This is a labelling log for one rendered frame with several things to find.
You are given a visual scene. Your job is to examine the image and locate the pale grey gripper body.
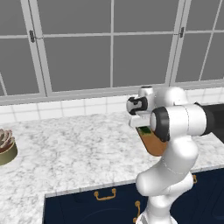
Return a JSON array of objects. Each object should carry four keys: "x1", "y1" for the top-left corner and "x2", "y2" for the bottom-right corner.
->
[{"x1": 128, "y1": 114, "x2": 153, "y2": 129}]

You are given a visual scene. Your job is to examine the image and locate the green sponge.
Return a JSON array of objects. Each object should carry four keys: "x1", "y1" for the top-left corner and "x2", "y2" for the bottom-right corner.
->
[{"x1": 137, "y1": 126, "x2": 153, "y2": 136}]

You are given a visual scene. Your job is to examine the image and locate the brown wooden cutting board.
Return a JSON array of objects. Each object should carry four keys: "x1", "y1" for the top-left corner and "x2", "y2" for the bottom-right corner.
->
[{"x1": 136, "y1": 126, "x2": 169, "y2": 158}]

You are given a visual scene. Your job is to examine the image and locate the grey framed window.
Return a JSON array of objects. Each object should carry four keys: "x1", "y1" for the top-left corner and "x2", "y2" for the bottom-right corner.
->
[{"x1": 0, "y1": 0, "x2": 224, "y2": 106}]

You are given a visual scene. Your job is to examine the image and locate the navy blue cupboard door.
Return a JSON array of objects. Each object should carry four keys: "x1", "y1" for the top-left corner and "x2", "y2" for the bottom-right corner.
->
[{"x1": 173, "y1": 167, "x2": 224, "y2": 224}]

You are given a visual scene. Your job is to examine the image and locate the navy blue drawer front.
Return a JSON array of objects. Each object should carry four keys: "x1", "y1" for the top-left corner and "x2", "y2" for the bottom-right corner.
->
[{"x1": 43, "y1": 180, "x2": 149, "y2": 224}]

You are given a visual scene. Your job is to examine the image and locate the pale pink succulent plant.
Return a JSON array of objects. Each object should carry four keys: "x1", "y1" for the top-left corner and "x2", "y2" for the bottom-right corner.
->
[{"x1": 0, "y1": 128, "x2": 16, "y2": 154}]

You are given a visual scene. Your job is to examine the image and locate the olive green plant pot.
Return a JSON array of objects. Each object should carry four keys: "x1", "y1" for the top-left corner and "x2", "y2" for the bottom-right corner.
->
[{"x1": 0, "y1": 141, "x2": 18, "y2": 167}]

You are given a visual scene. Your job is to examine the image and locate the brass drawer handle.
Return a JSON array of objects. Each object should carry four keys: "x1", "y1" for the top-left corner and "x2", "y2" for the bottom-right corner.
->
[{"x1": 93, "y1": 187, "x2": 117, "y2": 202}]

